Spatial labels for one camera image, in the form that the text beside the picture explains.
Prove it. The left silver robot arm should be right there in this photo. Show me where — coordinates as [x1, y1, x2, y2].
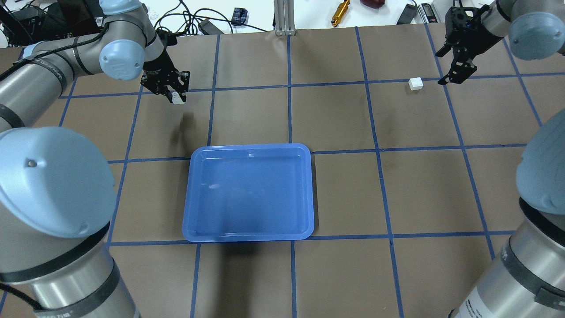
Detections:
[0, 0, 190, 318]

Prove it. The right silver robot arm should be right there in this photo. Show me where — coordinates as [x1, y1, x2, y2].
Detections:
[435, 0, 565, 318]

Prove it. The small blue black device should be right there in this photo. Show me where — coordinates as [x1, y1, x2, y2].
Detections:
[231, 7, 248, 26]

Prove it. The blue plastic tray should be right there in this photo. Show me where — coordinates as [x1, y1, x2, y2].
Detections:
[181, 143, 315, 243]

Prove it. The aluminium frame post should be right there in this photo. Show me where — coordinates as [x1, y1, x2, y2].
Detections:
[274, 0, 296, 36]

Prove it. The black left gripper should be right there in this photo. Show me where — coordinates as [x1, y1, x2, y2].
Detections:
[140, 57, 190, 103]

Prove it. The brass cylinder tool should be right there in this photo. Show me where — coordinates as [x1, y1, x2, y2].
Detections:
[331, 0, 350, 28]

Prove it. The white block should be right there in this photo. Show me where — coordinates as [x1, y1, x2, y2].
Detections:
[171, 92, 185, 105]
[408, 77, 424, 91]

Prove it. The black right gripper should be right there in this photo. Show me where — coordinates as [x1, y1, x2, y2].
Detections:
[435, 6, 486, 85]

